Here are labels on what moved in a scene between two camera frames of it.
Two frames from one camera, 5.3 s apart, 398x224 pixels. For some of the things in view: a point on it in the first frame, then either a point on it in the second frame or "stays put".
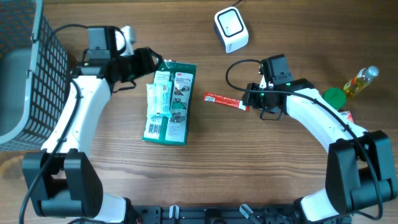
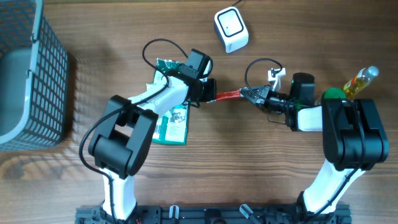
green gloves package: (168, 102) stays put
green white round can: (335, 96) stays put
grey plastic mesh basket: (35, 76) stays put
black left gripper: (145, 63) -> (211, 95)
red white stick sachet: (226, 101) -> (227, 95)
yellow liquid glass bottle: (359, 81) stays put
